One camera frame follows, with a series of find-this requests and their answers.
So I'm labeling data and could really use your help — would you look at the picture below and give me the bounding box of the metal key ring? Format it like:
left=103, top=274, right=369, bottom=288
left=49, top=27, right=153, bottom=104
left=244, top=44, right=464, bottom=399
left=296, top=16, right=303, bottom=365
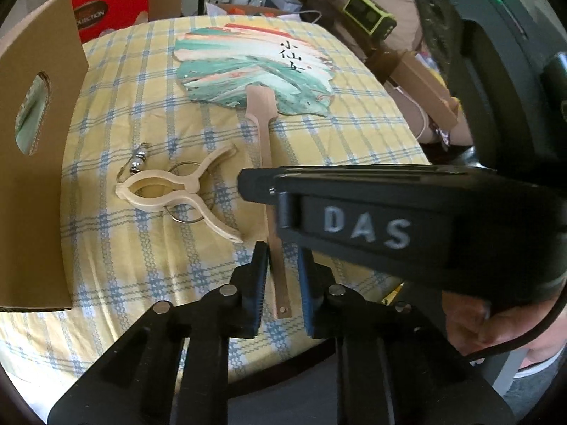
left=166, top=159, right=210, bottom=187
left=166, top=186, right=218, bottom=224

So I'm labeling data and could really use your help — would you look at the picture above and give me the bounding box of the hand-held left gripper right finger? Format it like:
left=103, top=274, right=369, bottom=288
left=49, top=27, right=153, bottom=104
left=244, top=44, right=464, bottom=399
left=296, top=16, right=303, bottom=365
left=297, top=248, right=517, bottom=425

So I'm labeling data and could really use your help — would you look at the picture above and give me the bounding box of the large cardboard box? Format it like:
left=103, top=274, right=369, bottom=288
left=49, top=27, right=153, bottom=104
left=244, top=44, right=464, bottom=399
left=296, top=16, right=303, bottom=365
left=0, top=0, right=89, bottom=313

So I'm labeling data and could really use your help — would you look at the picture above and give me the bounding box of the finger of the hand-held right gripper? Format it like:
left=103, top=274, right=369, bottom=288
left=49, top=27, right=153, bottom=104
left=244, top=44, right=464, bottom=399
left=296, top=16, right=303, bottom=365
left=238, top=165, right=497, bottom=208

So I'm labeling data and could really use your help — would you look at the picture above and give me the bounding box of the green and black device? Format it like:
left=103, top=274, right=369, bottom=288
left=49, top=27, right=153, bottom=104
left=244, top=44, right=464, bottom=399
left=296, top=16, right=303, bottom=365
left=343, top=0, right=395, bottom=38

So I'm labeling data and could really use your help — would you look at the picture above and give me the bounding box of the brown wooden box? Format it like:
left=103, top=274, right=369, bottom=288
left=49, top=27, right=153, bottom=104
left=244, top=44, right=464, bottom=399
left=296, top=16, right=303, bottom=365
left=367, top=49, right=461, bottom=131

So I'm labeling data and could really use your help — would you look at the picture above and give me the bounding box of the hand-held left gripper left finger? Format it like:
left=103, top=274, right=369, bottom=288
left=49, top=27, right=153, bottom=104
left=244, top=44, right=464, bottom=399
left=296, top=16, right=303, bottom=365
left=46, top=241, right=271, bottom=425

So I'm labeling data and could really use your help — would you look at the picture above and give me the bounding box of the pink cloth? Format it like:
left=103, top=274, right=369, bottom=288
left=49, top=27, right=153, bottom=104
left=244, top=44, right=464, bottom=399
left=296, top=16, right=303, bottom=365
left=396, top=86, right=472, bottom=147

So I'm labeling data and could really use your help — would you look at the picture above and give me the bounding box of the painted paddle fan wooden handle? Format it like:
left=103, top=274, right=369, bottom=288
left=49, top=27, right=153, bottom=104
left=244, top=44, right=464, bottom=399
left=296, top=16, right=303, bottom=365
left=173, top=23, right=335, bottom=319

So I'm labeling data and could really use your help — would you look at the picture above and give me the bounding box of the cream plastic clip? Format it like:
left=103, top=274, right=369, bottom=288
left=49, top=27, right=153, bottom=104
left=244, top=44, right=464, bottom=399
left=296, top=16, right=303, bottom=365
left=115, top=145, right=244, bottom=244

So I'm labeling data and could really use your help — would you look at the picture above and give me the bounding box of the silver metal keychain pendant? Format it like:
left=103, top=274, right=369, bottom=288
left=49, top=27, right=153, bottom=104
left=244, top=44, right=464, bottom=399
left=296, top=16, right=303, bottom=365
left=116, top=142, right=151, bottom=183

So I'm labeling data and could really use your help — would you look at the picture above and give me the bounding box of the person's right hand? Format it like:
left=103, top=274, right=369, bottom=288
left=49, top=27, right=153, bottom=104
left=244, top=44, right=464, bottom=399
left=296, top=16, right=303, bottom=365
left=443, top=290, right=546, bottom=356

